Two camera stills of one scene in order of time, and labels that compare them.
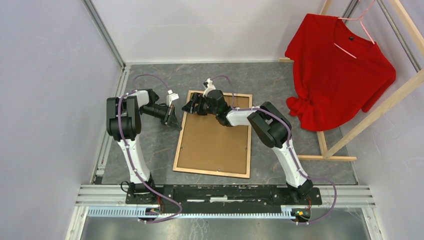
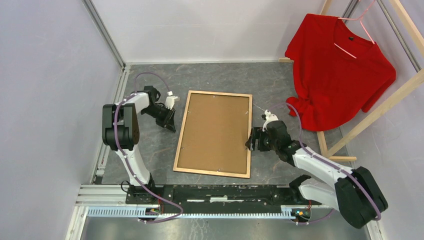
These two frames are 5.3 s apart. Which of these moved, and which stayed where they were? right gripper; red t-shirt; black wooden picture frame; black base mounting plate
Moved: right gripper
Stayed: black base mounting plate; black wooden picture frame; red t-shirt
